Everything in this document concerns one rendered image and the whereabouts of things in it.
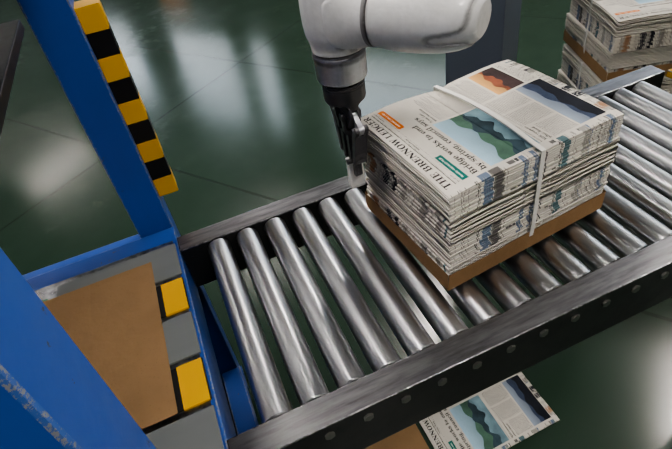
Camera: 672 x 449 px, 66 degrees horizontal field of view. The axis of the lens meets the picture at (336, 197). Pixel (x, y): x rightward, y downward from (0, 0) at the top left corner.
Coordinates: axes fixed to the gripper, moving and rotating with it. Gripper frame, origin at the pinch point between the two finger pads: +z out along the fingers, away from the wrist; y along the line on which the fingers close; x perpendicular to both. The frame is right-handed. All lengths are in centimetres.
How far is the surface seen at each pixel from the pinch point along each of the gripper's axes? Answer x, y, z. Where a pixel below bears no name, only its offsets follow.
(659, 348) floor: -85, -21, 93
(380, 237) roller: -1.0, -6.5, 13.4
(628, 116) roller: -72, 0, 13
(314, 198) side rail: 6.5, 12.3, 13.0
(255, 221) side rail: 20.8, 12.0, 13.0
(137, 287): 47.8, 5.3, 12.9
